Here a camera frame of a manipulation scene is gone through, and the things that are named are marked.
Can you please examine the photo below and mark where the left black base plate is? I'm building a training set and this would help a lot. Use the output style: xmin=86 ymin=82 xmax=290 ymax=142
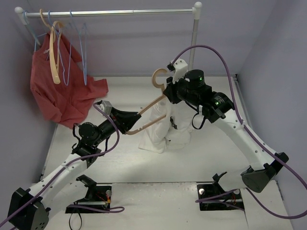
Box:
xmin=65 ymin=184 xmax=112 ymax=214

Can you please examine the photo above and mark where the white clothes rack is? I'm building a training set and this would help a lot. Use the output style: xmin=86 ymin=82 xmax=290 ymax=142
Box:
xmin=14 ymin=2 xmax=202 ymax=78

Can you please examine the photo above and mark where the red t shirt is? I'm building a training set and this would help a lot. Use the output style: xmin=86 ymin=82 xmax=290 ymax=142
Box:
xmin=30 ymin=34 xmax=108 ymax=128

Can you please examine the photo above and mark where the tan wooden hanger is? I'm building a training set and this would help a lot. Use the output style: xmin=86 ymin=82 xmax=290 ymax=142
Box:
xmin=39 ymin=9 xmax=64 ymax=84
xmin=125 ymin=68 xmax=167 ymax=135

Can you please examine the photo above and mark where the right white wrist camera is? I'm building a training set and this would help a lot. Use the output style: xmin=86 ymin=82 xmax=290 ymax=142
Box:
xmin=167 ymin=58 xmax=188 ymax=83

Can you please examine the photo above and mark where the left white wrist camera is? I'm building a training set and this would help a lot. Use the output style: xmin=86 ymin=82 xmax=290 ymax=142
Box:
xmin=97 ymin=100 xmax=113 ymax=115

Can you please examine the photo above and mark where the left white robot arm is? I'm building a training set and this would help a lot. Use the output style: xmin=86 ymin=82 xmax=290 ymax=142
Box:
xmin=1 ymin=103 xmax=141 ymax=230

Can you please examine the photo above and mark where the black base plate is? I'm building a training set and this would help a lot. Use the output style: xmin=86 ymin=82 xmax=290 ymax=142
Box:
xmin=197 ymin=183 xmax=245 ymax=211
xmin=65 ymin=184 xmax=112 ymax=214

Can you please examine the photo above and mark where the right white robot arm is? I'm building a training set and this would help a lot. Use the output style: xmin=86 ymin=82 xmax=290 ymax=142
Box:
xmin=163 ymin=69 xmax=289 ymax=197

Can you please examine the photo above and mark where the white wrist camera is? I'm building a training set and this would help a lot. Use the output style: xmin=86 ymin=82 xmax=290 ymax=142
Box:
xmin=97 ymin=100 xmax=113 ymax=115
xmin=167 ymin=58 xmax=188 ymax=83

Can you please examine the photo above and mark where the white t shirt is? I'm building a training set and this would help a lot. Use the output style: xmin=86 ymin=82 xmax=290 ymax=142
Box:
xmin=138 ymin=98 xmax=194 ymax=153

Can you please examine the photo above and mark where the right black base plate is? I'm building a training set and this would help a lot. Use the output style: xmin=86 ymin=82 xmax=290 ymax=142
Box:
xmin=197 ymin=183 xmax=245 ymax=211

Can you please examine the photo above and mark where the blue wire hanger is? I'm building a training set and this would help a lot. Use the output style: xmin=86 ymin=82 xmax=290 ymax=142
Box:
xmin=22 ymin=11 xmax=47 ymax=51
xmin=70 ymin=10 xmax=88 ymax=86
xmin=47 ymin=11 xmax=71 ymax=86

